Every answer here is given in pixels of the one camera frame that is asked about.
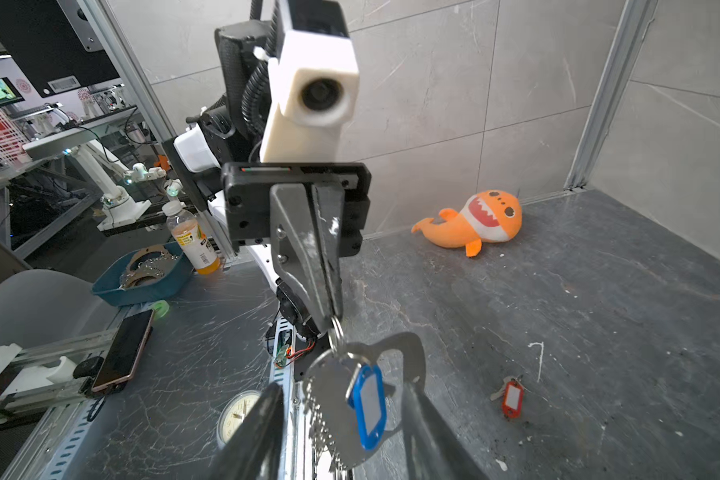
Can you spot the smartphone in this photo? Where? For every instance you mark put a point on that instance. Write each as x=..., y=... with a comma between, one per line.
x=125, y=352

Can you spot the silver key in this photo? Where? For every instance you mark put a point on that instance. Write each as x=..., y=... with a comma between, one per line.
x=500, y=393

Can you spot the orange shark plush toy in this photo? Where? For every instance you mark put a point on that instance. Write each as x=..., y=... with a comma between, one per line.
x=491, y=216

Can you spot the neighbouring white robot arm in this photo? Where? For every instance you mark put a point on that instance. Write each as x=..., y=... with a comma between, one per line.
x=106, y=171

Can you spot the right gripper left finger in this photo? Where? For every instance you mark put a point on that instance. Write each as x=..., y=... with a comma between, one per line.
x=254, y=449

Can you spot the round gauge dial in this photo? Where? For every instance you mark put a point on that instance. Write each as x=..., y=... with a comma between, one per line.
x=234, y=414

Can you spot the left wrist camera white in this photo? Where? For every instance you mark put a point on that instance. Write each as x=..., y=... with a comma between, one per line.
x=314, y=83

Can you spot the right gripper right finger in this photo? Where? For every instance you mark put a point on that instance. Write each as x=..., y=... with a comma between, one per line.
x=431, y=448

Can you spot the blue tray with handcuffs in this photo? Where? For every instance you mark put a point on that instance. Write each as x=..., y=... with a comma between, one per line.
x=152, y=273

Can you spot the silver metal plate keychain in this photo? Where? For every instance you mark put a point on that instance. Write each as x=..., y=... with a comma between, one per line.
x=333, y=425

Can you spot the red key tag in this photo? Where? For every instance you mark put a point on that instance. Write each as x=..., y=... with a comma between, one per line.
x=513, y=399

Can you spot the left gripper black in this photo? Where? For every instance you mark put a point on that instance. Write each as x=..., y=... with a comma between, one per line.
x=313, y=214

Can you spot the yellow label bottle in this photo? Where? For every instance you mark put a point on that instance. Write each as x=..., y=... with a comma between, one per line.
x=187, y=232

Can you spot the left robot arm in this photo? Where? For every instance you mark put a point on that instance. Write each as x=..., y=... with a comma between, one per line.
x=232, y=130

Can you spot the black monitor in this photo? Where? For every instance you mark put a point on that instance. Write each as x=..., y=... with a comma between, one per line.
x=54, y=44

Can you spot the blue key tag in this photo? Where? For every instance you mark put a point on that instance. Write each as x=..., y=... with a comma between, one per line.
x=367, y=399

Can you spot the aluminium rail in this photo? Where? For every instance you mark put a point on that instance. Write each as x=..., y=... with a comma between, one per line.
x=296, y=455

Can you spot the grey office chair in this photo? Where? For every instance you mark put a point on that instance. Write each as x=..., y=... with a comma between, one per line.
x=39, y=307

